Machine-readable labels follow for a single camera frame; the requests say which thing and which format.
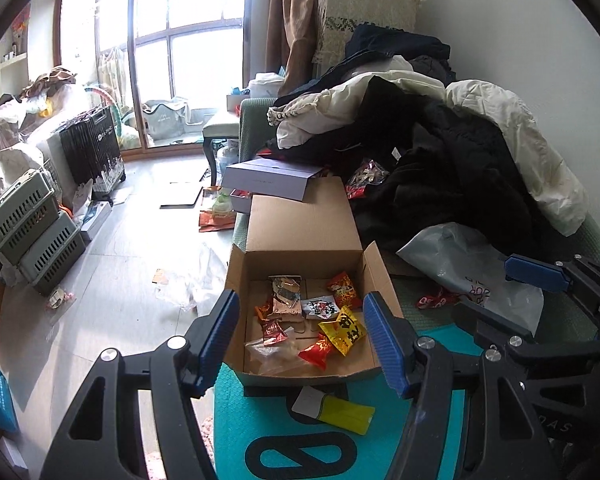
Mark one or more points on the brown curtain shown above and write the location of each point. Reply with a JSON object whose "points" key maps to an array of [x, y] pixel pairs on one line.
{"points": [[290, 20]]}

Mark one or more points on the grey slotted plastic crate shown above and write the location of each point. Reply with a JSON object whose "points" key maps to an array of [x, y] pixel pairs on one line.
{"points": [[50, 255], [22, 205]]}

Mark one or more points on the tape roll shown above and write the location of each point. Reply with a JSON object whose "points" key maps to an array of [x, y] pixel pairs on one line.
{"points": [[57, 297]]}

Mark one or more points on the flat grey cardboard sheet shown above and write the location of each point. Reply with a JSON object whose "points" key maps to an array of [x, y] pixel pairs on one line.
{"points": [[180, 196]]}

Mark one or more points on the red gold snack packet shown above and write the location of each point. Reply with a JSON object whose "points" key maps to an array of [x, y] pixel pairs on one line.
{"points": [[317, 352]]}

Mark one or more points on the cream lace curtain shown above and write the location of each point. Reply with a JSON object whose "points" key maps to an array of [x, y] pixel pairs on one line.
{"points": [[370, 0]]}

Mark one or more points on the red cartoon snack packet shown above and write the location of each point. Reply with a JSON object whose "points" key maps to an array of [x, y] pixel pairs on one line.
{"points": [[344, 289]]}

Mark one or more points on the grey storage bag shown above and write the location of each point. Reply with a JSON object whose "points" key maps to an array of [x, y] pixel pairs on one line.
{"points": [[165, 117]]}

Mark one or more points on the cushioned stool with dark legs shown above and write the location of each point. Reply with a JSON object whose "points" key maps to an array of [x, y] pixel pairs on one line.
{"points": [[220, 122]]}

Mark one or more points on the red clear snack bag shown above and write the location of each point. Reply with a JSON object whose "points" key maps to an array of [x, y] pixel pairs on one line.
{"points": [[365, 177]]}

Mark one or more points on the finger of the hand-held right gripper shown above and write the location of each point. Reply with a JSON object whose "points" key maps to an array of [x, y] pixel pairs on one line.
{"points": [[485, 322], [532, 271]]}

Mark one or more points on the white red snack packet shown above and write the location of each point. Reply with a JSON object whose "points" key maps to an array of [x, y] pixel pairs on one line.
{"points": [[320, 307]]}

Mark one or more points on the red candy wrapper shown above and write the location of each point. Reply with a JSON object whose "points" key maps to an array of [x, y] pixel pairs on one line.
{"points": [[435, 300]]}

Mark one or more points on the white appliance box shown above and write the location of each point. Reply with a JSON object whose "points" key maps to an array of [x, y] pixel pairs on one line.
{"points": [[96, 220]]}

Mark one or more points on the small orange candy wrapper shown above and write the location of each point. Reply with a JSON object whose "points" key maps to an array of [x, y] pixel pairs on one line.
{"points": [[262, 311]]}

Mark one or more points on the large white plastic sack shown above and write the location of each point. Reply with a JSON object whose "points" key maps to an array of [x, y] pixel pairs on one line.
{"points": [[35, 120]]}

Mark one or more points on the white quilted jacket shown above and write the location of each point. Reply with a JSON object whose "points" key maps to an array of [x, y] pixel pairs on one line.
{"points": [[520, 125]]}

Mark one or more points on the black clothing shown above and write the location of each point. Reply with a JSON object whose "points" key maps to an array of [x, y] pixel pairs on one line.
{"points": [[455, 175]]}

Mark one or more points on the brown patterned cloth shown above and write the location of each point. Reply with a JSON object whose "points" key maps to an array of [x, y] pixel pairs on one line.
{"points": [[50, 80]]}

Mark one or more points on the black folding cart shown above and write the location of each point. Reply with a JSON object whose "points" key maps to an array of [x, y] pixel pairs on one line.
{"points": [[92, 145]]}

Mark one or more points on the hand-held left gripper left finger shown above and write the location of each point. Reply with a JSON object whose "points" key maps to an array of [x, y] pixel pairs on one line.
{"points": [[225, 330]]}

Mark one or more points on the wooden framed glass door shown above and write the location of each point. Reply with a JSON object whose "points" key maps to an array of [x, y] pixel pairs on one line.
{"points": [[195, 55]]}

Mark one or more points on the red paper bag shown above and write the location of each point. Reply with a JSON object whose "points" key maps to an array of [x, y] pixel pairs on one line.
{"points": [[215, 220]]}

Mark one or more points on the teal foam mat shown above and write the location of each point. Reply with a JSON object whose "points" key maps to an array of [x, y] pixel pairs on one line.
{"points": [[330, 455]]}

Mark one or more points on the brown cardboard box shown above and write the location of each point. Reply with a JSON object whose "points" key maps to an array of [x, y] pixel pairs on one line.
{"points": [[300, 220]]}

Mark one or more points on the lavender flat box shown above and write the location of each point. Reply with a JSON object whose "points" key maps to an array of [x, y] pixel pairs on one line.
{"points": [[270, 177]]}

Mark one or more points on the yellow snack packet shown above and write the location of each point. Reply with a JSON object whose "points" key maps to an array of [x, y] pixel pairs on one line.
{"points": [[342, 330]]}

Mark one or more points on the crumpled clear plastic film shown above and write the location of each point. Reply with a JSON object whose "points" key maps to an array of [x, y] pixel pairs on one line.
{"points": [[200, 280]]}

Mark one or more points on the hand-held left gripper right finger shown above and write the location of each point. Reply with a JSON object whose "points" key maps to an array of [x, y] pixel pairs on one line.
{"points": [[385, 345]]}

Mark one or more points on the green white snack pouch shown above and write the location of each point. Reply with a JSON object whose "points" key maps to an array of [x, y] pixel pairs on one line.
{"points": [[340, 412]]}

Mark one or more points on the white plastic bag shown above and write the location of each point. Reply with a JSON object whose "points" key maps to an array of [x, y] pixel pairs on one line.
{"points": [[455, 255]]}

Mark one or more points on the dark navy clothing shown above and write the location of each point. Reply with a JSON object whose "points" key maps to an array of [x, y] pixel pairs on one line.
{"points": [[395, 45]]}

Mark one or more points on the clear plastic snack packet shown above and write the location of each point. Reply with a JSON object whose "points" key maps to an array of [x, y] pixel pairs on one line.
{"points": [[270, 355]]}

